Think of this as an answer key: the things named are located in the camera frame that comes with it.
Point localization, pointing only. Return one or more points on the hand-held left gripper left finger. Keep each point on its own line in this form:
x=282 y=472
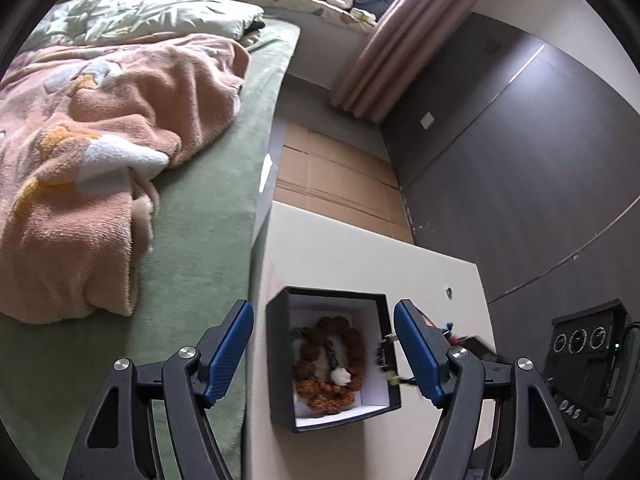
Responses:
x=227 y=355

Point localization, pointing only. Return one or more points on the bed with green sheet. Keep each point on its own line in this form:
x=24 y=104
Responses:
x=210 y=210

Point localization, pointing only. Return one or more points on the white wall socket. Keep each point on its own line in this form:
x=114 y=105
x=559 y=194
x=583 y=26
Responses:
x=427 y=120

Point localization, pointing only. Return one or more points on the pink curtain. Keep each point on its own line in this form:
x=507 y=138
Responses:
x=380 y=60

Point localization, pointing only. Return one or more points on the pink fleece blanket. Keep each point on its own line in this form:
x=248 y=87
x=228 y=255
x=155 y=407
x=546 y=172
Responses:
x=100 y=160

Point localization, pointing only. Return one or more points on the pale green floral quilt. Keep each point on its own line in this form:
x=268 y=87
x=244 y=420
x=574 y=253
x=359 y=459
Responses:
x=150 y=15

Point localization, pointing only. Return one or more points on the flattened cardboard sheet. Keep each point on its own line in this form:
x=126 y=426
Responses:
x=330 y=175

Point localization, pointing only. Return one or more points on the dark wood wardrobe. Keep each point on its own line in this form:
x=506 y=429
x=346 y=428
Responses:
x=500 y=160

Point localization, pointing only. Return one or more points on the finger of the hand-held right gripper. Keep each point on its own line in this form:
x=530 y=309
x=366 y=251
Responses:
x=479 y=349

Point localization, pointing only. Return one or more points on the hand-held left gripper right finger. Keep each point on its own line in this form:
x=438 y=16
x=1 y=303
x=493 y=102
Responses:
x=420 y=355

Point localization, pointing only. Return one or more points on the black jewelry box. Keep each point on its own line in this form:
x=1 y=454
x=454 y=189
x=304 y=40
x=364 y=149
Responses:
x=276 y=360

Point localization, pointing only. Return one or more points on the black cloth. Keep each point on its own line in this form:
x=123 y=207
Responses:
x=255 y=26

